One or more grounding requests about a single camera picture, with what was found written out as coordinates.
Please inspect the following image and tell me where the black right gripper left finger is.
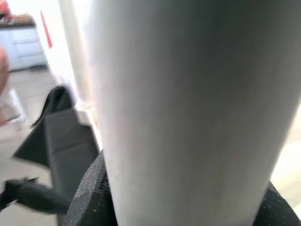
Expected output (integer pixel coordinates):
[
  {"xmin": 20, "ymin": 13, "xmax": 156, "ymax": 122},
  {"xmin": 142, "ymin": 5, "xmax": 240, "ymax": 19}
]
[{"xmin": 61, "ymin": 150, "xmax": 118, "ymax": 226}]

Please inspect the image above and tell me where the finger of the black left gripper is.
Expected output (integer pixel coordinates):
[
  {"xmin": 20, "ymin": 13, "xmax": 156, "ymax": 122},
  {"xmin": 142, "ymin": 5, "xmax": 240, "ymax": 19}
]
[{"xmin": 0, "ymin": 177, "xmax": 72, "ymax": 215}]

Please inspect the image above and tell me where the white drawer cabinet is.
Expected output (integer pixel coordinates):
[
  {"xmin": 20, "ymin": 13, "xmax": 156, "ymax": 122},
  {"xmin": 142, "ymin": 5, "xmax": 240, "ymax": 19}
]
[{"xmin": 0, "ymin": 14, "xmax": 49, "ymax": 71}]

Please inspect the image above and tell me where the white plastic table leg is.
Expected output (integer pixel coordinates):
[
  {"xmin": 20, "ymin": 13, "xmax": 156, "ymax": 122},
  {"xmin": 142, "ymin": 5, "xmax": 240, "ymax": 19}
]
[
  {"xmin": 87, "ymin": 0, "xmax": 301, "ymax": 226},
  {"xmin": 57, "ymin": 0, "xmax": 95, "ymax": 110}
]

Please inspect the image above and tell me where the black tablecloth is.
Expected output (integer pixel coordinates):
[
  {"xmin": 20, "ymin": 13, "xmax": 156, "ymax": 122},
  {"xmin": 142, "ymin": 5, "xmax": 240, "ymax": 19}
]
[{"xmin": 13, "ymin": 85, "xmax": 105, "ymax": 212}]

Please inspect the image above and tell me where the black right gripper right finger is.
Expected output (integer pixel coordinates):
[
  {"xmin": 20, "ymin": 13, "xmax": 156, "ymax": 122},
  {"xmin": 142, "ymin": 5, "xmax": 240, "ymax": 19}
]
[{"xmin": 253, "ymin": 182, "xmax": 301, "ymax": 226}]

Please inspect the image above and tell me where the red hanging strip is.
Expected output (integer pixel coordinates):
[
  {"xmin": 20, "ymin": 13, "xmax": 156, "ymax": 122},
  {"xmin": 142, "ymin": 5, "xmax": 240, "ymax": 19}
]
[{"xmin": 39, "ymin": 10, "xmax": 54, "ymax": 49}]

